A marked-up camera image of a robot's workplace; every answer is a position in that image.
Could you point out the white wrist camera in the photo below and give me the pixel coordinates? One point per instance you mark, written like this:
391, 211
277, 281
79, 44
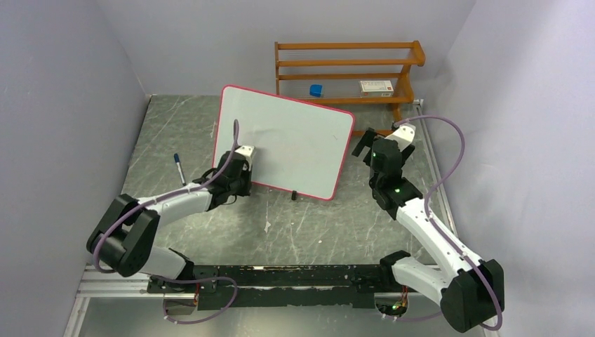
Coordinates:
404, 135
247, 151

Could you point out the pink framed whiteboard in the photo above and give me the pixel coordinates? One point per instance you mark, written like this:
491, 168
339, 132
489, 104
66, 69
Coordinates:
299, 146

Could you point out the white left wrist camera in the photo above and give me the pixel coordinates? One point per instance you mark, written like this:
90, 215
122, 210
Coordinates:
247, 151

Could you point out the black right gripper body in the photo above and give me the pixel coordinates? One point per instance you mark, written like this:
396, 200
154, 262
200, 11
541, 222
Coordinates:
375, 177

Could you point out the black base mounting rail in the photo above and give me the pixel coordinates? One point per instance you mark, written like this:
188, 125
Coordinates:
246, 286

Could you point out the blue eraser on shelf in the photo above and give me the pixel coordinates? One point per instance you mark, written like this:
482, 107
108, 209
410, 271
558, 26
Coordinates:
316, 90

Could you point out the orange wooden shelf rack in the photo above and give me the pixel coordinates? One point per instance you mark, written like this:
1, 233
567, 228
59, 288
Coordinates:
340, 66

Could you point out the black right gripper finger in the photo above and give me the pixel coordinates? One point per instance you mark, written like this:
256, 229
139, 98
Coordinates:
359, 147
370, 136

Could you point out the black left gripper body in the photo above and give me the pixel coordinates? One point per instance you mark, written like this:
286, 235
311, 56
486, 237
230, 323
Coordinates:
241, 186

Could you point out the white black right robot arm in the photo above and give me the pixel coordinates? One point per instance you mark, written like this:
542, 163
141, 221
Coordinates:
468, 289

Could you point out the white blue whiteboard marker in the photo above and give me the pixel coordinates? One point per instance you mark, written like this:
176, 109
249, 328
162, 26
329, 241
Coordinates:
180, 169

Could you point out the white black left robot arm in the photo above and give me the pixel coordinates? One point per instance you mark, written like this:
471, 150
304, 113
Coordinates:
123, 240

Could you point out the white cardboard box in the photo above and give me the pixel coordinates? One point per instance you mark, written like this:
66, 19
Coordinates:
376, 88

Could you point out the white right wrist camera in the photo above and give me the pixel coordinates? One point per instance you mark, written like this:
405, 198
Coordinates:
404, 135

